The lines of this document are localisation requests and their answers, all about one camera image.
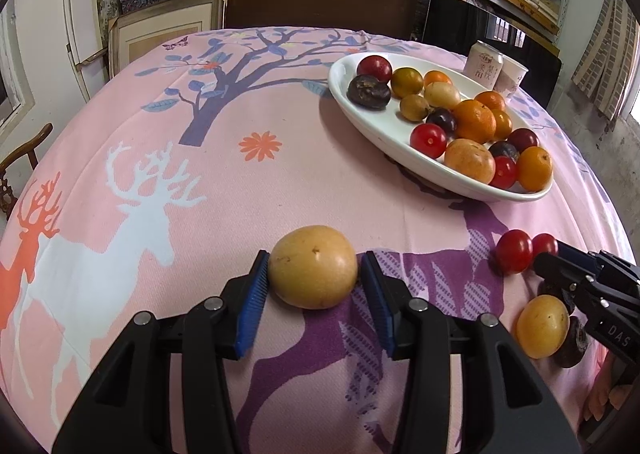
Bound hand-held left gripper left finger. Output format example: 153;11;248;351
51;249;271;454

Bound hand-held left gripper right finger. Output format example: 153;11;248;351
360;250;583;454

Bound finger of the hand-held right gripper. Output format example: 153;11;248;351
532;251;609;321
555;240;640;286

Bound dark red plum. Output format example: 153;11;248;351
356;55;394;84
506;128;540;154

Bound dark purple passion fruit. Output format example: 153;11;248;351
488;140;521;162
537;279;576;315
347;74;391;110
552;316;591;369

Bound golden orange round fruit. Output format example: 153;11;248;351
492;109;514;141
390;68;425;99

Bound white plate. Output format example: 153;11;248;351
328;52;554;202

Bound small dark purple plum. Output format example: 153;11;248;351
425;107;457;136

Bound small yellow round fruit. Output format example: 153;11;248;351
399;94;431;123

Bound person's right hand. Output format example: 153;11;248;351
581;351;628;430

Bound pink deer print tablecloth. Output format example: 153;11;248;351
0;26;640;454

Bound white paper cup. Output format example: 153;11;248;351
495;55;530;99

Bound hanging woven bamboo strips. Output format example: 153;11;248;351
571;0;638;122

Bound pink drink can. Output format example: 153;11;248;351
465;40;504;81

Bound black flat screen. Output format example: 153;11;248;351
422;0;563;107

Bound carved wooden chair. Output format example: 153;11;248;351
0;123;54;222

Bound framed picture in cardboard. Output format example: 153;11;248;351
108;0;228;82

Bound dark brown wooden board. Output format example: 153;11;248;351
210;0;431;41

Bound white framed side window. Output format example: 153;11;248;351
0;9;36;135

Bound mottled grey stone slab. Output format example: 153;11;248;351
96;0;123;80

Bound white door panel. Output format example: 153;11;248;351
62;0;113;100

